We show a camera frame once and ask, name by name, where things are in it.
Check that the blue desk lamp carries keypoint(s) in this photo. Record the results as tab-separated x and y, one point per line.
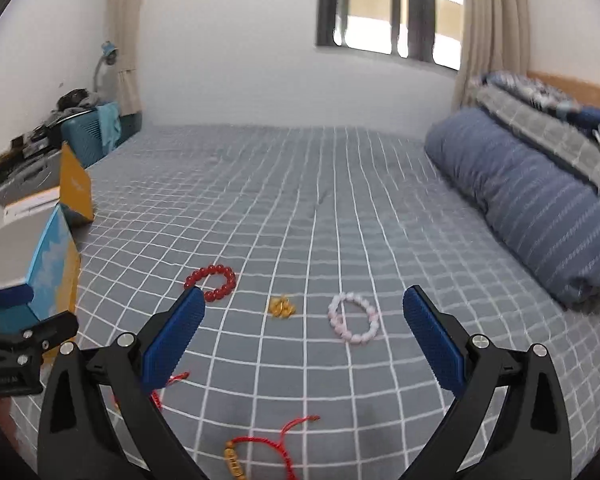
109	50

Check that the teal cloth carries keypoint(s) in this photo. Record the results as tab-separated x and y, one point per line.
110	125

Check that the pile of dark boxes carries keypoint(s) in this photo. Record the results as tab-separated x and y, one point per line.
35	137

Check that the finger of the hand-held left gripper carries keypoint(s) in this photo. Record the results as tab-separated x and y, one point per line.
35	332
10	296

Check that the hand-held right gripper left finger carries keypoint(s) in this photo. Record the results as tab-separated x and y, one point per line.
175	340

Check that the grey suitcase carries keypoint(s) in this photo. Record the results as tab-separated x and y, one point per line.
25	180

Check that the pile of dark clothes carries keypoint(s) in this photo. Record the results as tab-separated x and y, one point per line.
77	99

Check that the dark teal case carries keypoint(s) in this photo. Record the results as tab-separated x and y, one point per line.
130	127

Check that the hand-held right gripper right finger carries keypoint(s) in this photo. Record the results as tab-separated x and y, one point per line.
432	340

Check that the dark framed window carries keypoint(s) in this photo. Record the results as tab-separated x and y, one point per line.
325	10

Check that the teal suitcase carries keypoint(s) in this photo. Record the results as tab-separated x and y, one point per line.
82	135

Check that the grey checked pillow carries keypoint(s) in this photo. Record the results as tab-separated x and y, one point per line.
530	120

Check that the blue striped duvet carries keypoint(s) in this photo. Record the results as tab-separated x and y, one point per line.
530	200

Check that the beige curtain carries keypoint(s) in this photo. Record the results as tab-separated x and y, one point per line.
125	10
495	20

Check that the dark patterned blanket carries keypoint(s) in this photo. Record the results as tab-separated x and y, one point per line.
530	87

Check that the grey checked bed sheet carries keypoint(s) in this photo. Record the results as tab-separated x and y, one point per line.
305	185

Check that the blue yellow cardboard box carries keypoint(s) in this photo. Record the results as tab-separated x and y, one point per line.
50	270

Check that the wooden headboard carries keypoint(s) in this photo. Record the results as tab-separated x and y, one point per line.
580	87

